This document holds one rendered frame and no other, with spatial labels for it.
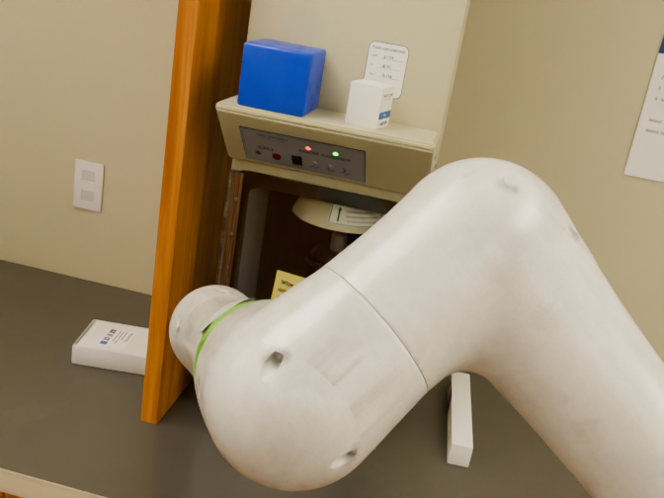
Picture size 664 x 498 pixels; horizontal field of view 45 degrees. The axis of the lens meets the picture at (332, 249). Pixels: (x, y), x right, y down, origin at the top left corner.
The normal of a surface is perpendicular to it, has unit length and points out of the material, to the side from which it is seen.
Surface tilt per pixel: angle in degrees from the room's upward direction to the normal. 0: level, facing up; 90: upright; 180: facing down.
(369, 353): 58
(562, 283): 63
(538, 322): 82
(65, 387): 0
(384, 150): 135
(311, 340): 42
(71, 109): 90
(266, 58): 90
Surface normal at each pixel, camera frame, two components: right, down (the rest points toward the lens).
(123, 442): 0.16, -0.93
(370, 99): -0.40, 0.25
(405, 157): -0.26, 0.87
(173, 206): -0.20, 0.30
